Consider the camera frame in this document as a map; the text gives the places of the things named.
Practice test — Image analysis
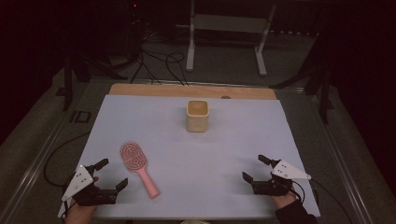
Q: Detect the beige square cup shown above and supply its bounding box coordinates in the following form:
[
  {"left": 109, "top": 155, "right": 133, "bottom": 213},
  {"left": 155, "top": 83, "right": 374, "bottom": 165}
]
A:
[{"left": 186, "top": 99, "right": 209, "bottom": 133}]

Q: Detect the pale grey table mat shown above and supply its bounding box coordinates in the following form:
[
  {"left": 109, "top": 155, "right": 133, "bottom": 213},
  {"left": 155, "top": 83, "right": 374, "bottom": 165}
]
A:
[{"left": 57, "top": 93, "right": 321, "bottom": 220}]

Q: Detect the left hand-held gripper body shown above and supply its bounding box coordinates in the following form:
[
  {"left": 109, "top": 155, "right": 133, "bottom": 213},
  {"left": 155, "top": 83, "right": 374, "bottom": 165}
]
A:
[{"left": 61, "top": 165, "right": 120, "bottom": 207}]

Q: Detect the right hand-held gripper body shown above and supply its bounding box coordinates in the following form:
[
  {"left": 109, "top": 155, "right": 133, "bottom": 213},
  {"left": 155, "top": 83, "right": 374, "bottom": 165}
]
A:
[{"left": 251, "top": 159, "right": 312, "bottom": 197}]

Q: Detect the person's left hand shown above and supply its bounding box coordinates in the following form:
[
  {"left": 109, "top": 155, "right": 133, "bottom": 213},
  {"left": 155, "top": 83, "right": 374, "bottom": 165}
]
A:
[{"left": 64, "top": 198, "right": 98, "bottom": 224}]

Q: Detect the white metal stand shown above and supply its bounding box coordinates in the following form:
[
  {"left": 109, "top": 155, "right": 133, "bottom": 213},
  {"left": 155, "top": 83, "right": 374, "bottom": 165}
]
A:
[{"left": 186, "top": 0, "right": 277, "bottom": 77}]

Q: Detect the black floor cable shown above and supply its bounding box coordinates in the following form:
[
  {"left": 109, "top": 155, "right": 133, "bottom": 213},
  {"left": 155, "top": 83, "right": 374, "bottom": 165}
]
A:
[
  {"left": 130, "top": 40, "right": 163, "bottom": 86},
  {"left": 164, "top": 51, "right": 190, "bottom": 87}
]

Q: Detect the aluminium frame rail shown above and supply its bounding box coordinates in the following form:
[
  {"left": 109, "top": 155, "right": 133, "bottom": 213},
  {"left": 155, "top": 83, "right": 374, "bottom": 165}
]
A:
[
  {"left": 0, "top": 82, "right": 94, "bottom": 224},
  {"left": 311, "top": 92, "right": 375, "bottom": 224}
]

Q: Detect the pink hairbrush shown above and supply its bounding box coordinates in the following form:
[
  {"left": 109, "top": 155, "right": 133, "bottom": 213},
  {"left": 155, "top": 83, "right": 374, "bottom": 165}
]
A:
[{"left": 120, "top": 141, "right": 162, "bottom": 200}]

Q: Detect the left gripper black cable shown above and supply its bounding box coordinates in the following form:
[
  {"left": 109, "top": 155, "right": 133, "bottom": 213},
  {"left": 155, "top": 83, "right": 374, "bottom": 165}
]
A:
[{"left": 43, "top": 132, "right": 92, "bottom": 218}]

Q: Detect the black stand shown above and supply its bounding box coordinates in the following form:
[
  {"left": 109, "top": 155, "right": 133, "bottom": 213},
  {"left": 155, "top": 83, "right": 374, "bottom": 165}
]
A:
[
  {"left": 270, "top": 31, "right": 334, "bottom": 125},
  {"left": 55, "top": 50, "right": 129, "bottom": 112}
]

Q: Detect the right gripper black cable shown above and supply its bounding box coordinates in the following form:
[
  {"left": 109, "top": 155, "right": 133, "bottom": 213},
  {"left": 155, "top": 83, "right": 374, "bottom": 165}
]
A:
[{"left": 292, "top": 178, "right": 354, "bottom": 224}]

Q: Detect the person's right hand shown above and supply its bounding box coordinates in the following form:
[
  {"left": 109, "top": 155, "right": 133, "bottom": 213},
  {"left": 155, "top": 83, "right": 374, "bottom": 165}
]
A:
[{"left": 270, "top": 190, "right": 298, "bottom": 210}]

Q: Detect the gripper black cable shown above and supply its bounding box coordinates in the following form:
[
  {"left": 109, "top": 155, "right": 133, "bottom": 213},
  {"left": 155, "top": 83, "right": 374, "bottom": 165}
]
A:
[
  {"left": 43, "top": 132, "right": 92, "bottom": 218},
  {"left": 292, "top": 178, "right": 354, "bottom": 224}
]

